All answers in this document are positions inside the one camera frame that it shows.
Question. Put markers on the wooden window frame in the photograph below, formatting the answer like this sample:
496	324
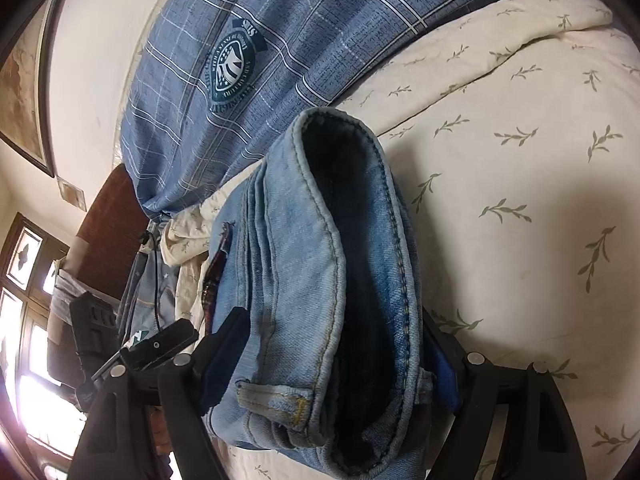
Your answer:
25	270

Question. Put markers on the brown headboard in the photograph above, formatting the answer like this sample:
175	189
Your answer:
107	220

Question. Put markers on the dark framed wall picture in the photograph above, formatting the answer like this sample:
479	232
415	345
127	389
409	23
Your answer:
27	105

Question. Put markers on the cream leaf-print blanket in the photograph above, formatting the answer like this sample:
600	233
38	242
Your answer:
500	210

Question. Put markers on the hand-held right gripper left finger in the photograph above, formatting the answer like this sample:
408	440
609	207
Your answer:
225	360

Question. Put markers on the blue plaid quilt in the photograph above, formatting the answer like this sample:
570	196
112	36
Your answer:
310	60

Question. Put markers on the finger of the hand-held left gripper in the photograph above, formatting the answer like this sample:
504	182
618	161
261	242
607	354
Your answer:
160	342

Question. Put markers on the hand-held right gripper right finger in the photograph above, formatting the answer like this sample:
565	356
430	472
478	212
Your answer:
445	370

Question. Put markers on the small wall paper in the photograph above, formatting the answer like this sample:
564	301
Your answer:
71	194

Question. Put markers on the blue denim pants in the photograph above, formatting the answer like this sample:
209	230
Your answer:
320	285

